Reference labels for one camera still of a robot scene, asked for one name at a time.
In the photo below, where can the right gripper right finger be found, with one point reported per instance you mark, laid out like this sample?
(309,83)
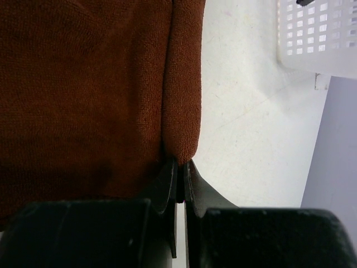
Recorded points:
(220,234)

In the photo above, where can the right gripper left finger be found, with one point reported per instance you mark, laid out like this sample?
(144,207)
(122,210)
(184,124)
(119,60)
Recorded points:
(136,232)

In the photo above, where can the brown orange towel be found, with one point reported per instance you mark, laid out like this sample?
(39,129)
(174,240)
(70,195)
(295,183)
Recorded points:
(96,96)

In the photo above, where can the white plastic basket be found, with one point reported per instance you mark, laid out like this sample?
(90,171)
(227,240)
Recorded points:
(318,36)

